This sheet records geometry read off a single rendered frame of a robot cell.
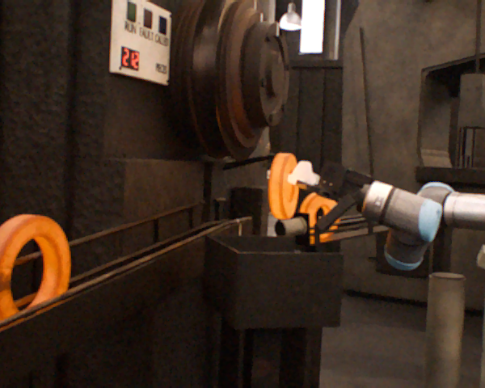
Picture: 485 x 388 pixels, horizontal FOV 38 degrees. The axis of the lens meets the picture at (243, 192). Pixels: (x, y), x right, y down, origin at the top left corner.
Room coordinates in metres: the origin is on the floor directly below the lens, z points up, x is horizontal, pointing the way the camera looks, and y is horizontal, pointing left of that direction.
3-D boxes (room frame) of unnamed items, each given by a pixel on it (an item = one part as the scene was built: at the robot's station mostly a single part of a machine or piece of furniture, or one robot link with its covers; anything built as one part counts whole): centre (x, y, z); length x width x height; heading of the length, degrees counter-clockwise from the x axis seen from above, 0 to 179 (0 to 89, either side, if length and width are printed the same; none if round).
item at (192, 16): (1.96, 0.12, 1.12); 0.47 x 0.10 x 0.47; 161
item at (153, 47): (1.65, 0.25, 1.15); 0.26 x 0.02 x 0.18; 161
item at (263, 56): (1.90, -0.05, 1.11); 0.28 x 0.06 x 0.28; 161
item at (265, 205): (2.16, -0.02, 0.68); 0.11 x 0.08 x 0.24; 71
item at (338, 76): (6.18, -0.78, 0.88); 1.71 x 0.92 x 1.76; 161
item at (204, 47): (1.93, 0.04, 1.11); 0.47 x 0.06 x 0.47; 161
